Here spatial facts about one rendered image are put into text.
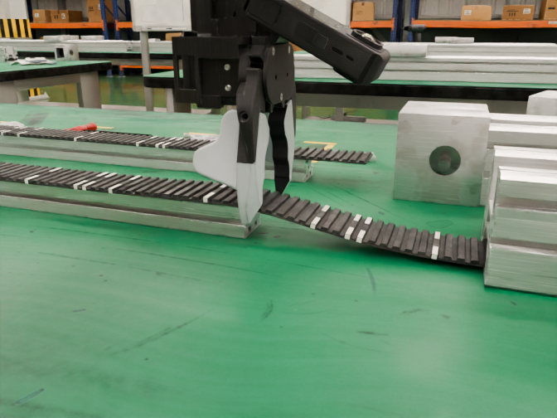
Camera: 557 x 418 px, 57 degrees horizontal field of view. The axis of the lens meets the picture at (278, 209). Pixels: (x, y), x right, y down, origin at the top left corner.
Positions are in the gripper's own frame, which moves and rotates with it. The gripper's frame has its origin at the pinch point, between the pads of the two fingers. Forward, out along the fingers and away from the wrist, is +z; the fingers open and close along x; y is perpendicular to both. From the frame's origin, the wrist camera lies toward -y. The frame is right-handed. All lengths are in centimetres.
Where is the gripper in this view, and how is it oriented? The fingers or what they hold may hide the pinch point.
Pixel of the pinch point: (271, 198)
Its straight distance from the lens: 46.3
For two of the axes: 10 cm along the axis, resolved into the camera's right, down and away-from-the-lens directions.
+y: -9.5, -1.1, 3.1
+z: 0.0, 9.4, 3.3
